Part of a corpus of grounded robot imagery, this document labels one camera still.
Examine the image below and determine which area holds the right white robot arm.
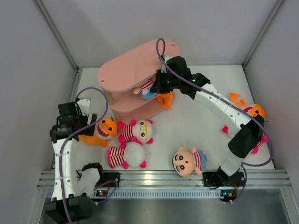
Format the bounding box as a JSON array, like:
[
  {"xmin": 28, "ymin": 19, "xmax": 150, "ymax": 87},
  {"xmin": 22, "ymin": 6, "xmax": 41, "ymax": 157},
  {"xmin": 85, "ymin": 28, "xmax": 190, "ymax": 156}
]
[{"xmin": 151, "ymin": 56, "xmax": 264, "ymax": 187}]

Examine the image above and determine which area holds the white glasses plush face up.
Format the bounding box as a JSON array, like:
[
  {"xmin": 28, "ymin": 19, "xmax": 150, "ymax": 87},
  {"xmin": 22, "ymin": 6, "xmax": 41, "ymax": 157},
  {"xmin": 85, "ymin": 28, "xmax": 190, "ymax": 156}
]
[{"xmin": 117, "ymin": 119, "xmax": 154, "ymax": 145}]

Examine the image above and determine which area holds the white plush face down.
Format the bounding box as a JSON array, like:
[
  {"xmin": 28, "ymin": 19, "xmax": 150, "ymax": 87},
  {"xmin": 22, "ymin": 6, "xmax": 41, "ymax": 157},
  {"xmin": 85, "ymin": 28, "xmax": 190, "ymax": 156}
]
[{"xmin": 107, "ymin": 142, "xmax": 147, "ymax": 169}]

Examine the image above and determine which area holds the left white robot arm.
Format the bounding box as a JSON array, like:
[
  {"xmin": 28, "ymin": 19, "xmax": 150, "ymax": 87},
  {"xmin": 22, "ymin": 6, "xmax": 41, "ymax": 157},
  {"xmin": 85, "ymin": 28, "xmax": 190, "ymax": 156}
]
[{"xmin": 45, "ymin": 98, "xmax": 106, "ymax": 224}]

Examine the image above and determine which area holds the orange shark plush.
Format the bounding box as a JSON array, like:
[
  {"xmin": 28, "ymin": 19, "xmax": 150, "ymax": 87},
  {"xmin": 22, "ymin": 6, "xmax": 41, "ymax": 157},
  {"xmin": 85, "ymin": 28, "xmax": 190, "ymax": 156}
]
[
  {"xmin": 78, "ymin": 117, "xmax": 118, "ymax": 148},
  {"xmin": 157, "ymin": 92, "xmax": 174, "ymax": 110},
  {"xmin": 229, "ymin": 92, "xmax": 271, "ymax": 123}
]

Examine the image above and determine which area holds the boy doll plush large head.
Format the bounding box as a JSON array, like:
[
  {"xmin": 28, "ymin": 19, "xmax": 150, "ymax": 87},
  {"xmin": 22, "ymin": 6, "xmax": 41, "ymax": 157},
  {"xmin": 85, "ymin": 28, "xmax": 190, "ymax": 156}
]
[{"xmin": 172, "ymin": 147, "xmax": 207, "ymax": 177}]

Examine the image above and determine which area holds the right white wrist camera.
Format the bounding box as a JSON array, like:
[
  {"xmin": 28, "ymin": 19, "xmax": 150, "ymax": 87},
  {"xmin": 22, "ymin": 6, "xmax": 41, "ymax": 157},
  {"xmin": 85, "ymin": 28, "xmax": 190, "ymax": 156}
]
[{"xmin": 162, "ymin": 55, "xmax": 173, "ymax": 63}]

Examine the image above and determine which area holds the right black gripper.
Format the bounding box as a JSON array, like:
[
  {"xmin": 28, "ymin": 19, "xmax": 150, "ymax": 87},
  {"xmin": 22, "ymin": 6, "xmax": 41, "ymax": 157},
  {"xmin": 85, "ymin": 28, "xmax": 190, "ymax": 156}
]
[{"xmin": 151, "ymin": 70, "xmax": 180, "ymax": 95}]

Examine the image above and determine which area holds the orange shark plush in shelf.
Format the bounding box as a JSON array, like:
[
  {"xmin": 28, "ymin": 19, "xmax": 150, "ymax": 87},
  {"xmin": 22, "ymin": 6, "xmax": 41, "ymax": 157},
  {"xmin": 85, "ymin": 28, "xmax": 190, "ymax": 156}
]
[{"xmin": 157, "ymin": 92, "xmax": 174, "ymax": 110}]

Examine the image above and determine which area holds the aluminium front rail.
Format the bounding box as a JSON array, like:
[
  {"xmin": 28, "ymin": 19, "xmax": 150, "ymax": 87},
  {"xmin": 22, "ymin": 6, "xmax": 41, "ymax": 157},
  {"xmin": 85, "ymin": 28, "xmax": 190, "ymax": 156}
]
[{"xmin": 37, "ymin": 169, "xmax": 292, "ymax": 187}]

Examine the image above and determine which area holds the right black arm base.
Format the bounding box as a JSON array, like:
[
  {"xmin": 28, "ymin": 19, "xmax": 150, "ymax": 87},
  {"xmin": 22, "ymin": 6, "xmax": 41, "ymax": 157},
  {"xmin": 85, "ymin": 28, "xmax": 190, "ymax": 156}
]
[{"xmin": 202, "ymin": 171, "xmax": 246, "ymax": 188}]

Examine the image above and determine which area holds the pink three-tier shelf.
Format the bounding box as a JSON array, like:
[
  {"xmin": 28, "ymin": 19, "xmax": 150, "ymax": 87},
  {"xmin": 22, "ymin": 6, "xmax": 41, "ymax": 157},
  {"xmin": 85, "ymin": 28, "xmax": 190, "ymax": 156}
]
[{"xmin": 98, "ymin": 40, "xmax": 180, "ymax": 124}]

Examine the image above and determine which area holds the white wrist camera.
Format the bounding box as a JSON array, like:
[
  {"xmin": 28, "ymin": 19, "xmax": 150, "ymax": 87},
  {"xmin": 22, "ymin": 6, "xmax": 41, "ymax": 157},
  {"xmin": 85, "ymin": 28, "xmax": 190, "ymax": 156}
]
[
  {"xmin": 162, "ymin": 55, "xmax": 173, "ymax": 63},
  {"xmin": 76, "ymin": 98, "xmax": 91, "ymax": 117}
]

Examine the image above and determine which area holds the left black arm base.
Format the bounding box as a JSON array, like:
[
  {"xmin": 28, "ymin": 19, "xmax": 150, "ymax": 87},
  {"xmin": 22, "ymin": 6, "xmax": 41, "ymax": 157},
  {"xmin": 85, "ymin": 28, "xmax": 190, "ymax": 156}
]
[{"xmin": 81, "ymin": 162, "xmax": 121, "ymax": 187}]

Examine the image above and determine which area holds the white slotted cable duct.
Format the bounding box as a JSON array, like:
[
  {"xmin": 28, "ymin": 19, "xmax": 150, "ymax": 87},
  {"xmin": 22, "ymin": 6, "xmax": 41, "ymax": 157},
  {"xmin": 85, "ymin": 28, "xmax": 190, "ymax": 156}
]
[{"xmin": 46, "ymin": 189, "xmax": 222, "ymax": 199}]

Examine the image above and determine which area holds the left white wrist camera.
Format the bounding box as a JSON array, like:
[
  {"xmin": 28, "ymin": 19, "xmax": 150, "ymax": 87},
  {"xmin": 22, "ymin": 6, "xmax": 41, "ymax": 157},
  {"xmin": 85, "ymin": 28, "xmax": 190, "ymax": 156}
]
[{"xmin": 76, "ymin": 98, "xmax": 91, "ymax": 117}]

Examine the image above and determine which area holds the white glasses plush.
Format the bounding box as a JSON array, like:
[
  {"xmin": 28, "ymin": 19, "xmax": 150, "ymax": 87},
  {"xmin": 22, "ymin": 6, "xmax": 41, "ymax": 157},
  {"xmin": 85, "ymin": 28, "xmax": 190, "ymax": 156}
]
[{"xmin": 222, "ymin": 126, "xmax": 269, "ymax": 154}]

